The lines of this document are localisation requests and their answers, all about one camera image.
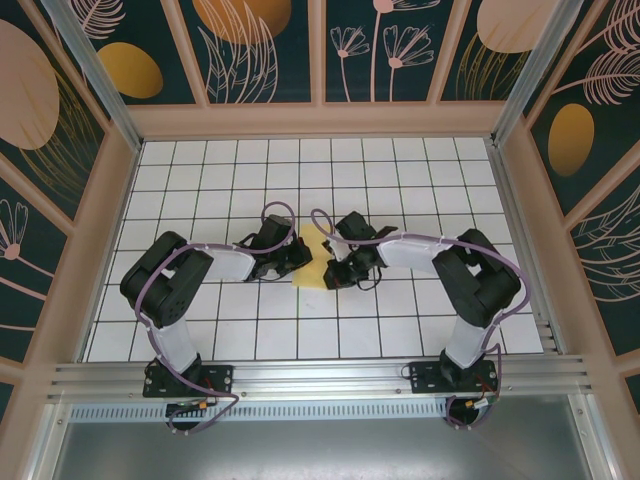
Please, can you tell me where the yellow cloth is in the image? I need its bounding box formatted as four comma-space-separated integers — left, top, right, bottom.
291, 223, 332, 292

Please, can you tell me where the black base plate left arm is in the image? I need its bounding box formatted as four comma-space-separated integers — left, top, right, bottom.
143, 364, 235, 399

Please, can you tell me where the black base plate right arm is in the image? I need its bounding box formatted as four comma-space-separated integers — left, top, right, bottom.
408, 360, 500, 395

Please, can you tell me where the grey sheet metal shelf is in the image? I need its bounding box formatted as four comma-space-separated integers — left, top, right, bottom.
47, 418, 609, 480

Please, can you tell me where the aluminium mounting rail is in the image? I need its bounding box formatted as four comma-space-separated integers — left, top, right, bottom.
47, 353, 599, 401

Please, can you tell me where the aluminium side rail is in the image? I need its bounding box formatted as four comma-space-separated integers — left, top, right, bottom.
487, 142, 569, 357

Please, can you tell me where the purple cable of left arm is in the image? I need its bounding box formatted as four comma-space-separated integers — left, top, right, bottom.
133, 201, 297, 435

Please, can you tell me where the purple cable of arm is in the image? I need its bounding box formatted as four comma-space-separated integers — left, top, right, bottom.
310, 207, 532, 431
133, 201, 297, 435

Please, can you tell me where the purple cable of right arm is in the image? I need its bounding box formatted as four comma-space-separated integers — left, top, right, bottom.
310, 207, 532, 431

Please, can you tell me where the slotted grey cable duct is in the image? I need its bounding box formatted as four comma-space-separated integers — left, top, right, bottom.
69, 403, 450, 421

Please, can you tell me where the small circuit board with wires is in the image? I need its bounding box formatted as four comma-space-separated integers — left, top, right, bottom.
166, 397, 221, 416
463, 394, 502, 414

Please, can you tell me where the aluminium frame post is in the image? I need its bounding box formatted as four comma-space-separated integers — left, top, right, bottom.
38, 0, 145, 153
491, 0, 587, 149

